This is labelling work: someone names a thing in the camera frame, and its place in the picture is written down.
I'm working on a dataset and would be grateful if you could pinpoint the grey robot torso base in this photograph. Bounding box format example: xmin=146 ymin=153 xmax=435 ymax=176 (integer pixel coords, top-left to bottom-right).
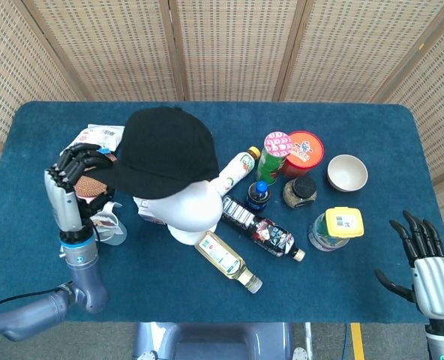
xmin=131 ymin=321 xmax=294 ymax=360

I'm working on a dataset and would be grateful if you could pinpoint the clear bottle yellow liquid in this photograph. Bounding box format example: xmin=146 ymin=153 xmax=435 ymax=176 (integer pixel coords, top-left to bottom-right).
xmin=194 ymin=230 xmax=263 ymax=294

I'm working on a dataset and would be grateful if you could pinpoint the white printed drink bottle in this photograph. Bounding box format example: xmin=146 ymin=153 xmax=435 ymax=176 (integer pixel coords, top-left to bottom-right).
xmin=211 ymin=145 xmax=262 ymax=196

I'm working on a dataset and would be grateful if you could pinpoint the small cola bottle blue cap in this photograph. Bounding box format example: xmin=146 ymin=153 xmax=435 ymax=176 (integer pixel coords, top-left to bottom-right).
xmin=246 ymin=180 xmax=272 ymax=213

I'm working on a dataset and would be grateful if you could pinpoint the blue tablecloth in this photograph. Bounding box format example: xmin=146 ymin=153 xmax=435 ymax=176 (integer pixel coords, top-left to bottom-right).
xmin=0 ymin=100 xmax=444 ymax=326

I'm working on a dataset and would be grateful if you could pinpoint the white printed bag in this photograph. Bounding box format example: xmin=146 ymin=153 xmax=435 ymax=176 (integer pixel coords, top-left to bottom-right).
xmin=70 ymin=123 xmax=126 ymax=155

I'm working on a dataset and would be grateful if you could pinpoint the crumpled snack packet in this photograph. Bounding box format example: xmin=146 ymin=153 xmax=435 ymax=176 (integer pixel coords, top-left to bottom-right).
xmin=94 ymin=209 xmax=120 ymax=230

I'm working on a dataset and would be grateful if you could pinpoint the round woven coaster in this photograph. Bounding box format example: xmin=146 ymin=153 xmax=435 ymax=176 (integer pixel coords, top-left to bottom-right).
xmin=74 ymin=175 xmax=107 ymax=198

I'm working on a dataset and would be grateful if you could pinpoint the glass spice jar black lid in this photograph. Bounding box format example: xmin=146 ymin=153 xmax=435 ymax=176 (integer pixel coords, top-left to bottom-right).
xmin=282 ymin=175 xmax=318 ymax=209

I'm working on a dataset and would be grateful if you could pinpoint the right five-finger robot hand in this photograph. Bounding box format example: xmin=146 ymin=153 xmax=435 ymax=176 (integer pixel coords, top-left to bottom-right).
xmin=374 ymin=209 xmax=444 ymax=320

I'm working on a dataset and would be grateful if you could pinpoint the orange lidded round tub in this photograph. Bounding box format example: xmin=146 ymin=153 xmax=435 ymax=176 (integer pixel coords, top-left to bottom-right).
xmin=280 ymin=130 xmax=325 ymax=178

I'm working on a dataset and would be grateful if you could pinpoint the woven folding screen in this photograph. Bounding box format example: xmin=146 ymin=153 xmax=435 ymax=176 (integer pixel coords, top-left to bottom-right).
xmin=0 ymin=0 xmax=444 ymax=185

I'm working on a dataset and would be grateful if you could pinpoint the white foam mannequin head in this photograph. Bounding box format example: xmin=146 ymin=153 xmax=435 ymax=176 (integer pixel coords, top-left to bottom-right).
xmin=133 ymin=178 xmax=223 ymax=245

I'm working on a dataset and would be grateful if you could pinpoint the black baseball cap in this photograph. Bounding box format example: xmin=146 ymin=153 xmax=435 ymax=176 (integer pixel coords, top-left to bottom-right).
xmin=88 ymin=106 xmax=220 ymax=200

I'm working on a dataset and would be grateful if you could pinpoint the beige bowl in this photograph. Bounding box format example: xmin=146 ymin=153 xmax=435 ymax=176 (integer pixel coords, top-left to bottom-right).
xmin=327 ymin=154 xmax=369 ymax=193

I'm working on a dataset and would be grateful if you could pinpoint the dark coffee plastic bottle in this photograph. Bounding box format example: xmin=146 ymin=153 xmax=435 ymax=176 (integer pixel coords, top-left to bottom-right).
xmin=220 ymin=195 xmax=306 ymax=263

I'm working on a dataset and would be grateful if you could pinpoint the clear plastic labelled jar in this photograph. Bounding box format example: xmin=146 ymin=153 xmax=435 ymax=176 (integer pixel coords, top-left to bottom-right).
xmin=307 ymin=211 xmax=353 ymax=252

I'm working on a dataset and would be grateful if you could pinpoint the green chips can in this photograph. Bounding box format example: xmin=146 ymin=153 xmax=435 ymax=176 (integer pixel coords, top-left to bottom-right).
xmin=254 ymin=130 xmax=293 ymax=185

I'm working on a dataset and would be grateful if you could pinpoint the black cable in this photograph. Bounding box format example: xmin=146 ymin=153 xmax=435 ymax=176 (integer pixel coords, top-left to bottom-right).
xmin=0 ymin=286 xmax=64 ymax=331

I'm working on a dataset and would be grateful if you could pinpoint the left five-finger robot hand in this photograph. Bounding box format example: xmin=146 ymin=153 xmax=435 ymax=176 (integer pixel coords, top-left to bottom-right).
xmin=43 ymin=143 xmax=116 ymax=234

